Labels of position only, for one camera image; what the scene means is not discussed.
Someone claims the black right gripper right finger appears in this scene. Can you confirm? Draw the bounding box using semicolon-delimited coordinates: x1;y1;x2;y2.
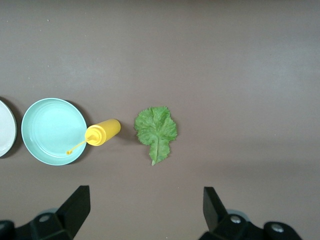
199;186;304;240

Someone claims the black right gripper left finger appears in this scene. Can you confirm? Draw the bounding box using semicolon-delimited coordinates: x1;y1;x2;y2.
0;185;91;240

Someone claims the yellow mustard squeeze bottle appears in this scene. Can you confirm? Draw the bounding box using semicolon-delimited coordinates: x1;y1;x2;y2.
65;118;122;156

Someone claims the green lettuce leaf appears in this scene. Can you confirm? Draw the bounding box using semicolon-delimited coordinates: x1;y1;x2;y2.
133;105;179;167

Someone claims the mint green plate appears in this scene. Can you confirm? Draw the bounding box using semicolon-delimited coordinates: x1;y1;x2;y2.
20;97;89;166

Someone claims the beige plate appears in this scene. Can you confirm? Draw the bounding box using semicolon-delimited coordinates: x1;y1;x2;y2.
0;99;18;159

